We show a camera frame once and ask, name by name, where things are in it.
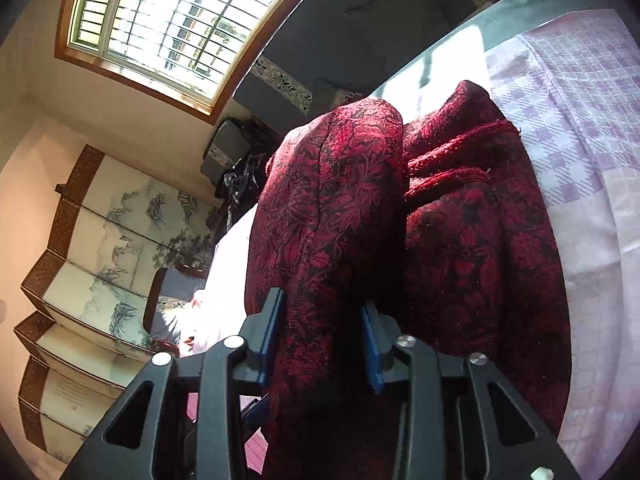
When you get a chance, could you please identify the pink checked bed sheet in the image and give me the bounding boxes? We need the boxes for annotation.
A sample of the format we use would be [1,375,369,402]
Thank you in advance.
[187,7,640,480]

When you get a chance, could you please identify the black plastic bag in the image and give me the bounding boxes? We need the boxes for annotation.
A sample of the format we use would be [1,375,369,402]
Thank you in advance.
[214,152,277,223]

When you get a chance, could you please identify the painted folding screen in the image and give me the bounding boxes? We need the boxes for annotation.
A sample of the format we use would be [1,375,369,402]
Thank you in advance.
[14,144,227,466]

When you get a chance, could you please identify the grey cushioned armchair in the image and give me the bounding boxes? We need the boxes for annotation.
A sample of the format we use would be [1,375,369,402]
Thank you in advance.
[143,266,212,352]
[200,117,257,177]

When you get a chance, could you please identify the dark red patterned sweater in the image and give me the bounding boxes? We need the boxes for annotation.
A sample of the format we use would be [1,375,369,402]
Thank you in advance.
[244,80,573,480]

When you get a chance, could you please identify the wooden framed barred window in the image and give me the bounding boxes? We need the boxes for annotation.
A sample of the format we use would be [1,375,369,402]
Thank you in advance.
[55,0,347,124]

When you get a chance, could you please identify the grey mattress pad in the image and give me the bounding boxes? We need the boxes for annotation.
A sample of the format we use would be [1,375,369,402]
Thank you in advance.
[367,0,631,126]

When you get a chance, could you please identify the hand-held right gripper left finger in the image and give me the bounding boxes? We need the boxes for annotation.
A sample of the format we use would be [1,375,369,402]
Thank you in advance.
[60,287,288,480]

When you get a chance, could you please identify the pile of pink clothes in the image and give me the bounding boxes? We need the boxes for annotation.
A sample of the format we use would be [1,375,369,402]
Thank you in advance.
[181,287,217,358]

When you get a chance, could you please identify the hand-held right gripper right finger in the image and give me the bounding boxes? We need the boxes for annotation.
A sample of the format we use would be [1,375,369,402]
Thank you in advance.
[360,300,583,480]

